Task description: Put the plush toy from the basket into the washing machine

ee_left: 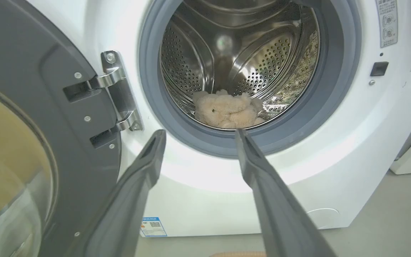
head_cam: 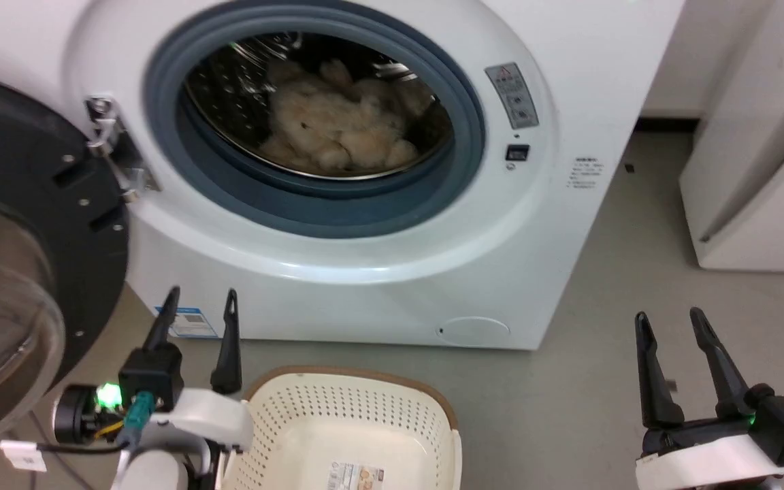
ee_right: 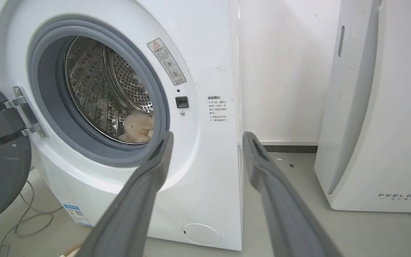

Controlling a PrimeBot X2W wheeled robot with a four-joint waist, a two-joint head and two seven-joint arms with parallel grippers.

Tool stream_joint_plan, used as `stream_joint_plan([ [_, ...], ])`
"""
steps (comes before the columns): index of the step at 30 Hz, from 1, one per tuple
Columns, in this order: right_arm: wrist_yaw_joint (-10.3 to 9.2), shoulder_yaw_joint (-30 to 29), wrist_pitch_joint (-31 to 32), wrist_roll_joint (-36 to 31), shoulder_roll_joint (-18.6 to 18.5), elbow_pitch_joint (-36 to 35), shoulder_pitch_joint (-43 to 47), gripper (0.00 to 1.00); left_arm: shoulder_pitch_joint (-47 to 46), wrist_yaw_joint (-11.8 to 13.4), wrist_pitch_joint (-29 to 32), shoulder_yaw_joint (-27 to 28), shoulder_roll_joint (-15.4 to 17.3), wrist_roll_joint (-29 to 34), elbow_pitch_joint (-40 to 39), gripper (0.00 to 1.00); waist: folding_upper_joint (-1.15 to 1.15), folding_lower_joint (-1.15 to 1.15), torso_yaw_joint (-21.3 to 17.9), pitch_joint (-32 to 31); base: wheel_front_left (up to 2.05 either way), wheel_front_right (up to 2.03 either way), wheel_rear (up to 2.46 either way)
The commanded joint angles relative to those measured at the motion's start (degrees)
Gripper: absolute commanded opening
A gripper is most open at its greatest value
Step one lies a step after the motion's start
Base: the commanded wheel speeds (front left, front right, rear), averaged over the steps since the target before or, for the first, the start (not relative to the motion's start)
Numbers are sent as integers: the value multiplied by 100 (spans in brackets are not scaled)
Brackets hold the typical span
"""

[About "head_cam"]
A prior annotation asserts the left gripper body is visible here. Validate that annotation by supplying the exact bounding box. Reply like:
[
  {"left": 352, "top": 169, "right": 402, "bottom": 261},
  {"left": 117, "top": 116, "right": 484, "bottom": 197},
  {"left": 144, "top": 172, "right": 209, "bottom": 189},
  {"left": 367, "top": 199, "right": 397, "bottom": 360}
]
[{"left": 118, "top": 343, "right": 255, "bottom": 451}]

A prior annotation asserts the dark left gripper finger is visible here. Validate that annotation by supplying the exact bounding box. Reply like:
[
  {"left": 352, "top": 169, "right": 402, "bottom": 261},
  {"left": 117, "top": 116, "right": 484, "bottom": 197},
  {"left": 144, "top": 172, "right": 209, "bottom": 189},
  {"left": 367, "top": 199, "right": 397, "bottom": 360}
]
[
  {"left": 142, "top": 286, "right": 181, "bottom": 352},
  {"left": 210, "top": 288, "right": 244, "bottom": 396}
]

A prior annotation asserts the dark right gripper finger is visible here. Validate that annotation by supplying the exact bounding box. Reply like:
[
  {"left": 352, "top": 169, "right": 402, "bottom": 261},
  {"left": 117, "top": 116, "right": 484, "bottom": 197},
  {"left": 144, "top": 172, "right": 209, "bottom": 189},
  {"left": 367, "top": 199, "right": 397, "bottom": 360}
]
[
  {"left": 689, "top": 307, "right": 755, "bottom": 418},
  {"left": 634, "top": 311, "right": 685, "bottom": 430}
]

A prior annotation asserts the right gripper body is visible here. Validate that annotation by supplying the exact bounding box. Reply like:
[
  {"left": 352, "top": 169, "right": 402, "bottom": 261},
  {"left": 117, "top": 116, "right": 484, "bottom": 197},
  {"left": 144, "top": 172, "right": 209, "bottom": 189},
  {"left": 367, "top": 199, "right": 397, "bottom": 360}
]
[{"left": 635, "top": 385, "right": 784, "bottom": 490}]

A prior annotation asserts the beige plush toy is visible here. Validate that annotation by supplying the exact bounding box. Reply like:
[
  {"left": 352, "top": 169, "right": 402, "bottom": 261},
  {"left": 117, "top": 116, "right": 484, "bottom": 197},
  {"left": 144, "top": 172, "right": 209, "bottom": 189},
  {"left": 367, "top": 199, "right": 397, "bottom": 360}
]
[{"left": 259, "top": 58, "right": 435, "bottom": 173}]

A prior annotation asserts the cream perforated laundry basket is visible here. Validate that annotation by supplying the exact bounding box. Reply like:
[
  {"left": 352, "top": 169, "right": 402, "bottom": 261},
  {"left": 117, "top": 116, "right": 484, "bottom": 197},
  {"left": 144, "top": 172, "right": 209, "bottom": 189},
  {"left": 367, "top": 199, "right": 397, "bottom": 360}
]
[{"left": 218, "top": 366, "right": 463, "bottom": 490}]

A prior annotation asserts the white front-load washing machine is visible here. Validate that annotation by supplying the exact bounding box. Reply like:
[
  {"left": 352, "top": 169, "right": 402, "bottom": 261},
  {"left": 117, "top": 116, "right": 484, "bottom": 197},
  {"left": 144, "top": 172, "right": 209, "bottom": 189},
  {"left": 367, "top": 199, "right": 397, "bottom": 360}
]
[{"left": 0, "top": 0, "right": 686, "bottom": 352}]

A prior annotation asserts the blue energy label sticker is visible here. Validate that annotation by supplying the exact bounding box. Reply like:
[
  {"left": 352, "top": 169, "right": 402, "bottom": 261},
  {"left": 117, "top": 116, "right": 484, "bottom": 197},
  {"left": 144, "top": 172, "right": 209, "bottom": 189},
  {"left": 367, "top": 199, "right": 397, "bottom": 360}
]
[{"left": 155, "top": 306, "right": 220, "bottom": 340}]

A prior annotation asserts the white cabinet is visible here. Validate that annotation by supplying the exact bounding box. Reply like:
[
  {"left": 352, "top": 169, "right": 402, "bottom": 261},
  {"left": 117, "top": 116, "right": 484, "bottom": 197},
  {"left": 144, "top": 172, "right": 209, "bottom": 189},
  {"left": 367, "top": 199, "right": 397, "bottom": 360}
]
[{"left": 679, "top": 0, "right": 784, "bottom": 275}]

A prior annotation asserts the black round washer door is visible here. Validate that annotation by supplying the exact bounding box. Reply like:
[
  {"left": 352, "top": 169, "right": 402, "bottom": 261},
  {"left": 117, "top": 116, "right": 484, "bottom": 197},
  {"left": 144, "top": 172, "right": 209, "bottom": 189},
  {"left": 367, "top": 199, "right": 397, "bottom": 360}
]
[{"left": 0, "top": 69, "right": 131, "bottom": 443}]

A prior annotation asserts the teal cable connector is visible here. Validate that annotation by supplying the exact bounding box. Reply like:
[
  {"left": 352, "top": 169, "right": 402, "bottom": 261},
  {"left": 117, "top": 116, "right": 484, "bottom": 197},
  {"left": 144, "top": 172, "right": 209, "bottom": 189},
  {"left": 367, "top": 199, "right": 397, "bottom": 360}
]
[{"left": 124, "top": 391, "right": 156, "bottom": 432}]

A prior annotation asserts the black cable with white tag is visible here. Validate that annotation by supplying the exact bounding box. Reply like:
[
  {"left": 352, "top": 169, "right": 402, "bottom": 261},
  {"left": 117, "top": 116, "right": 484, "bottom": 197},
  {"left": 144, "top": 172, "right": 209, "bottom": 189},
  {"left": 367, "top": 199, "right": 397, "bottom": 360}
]
[{"left": 0, "top": 439, "right": 129, "bottom": 473}]

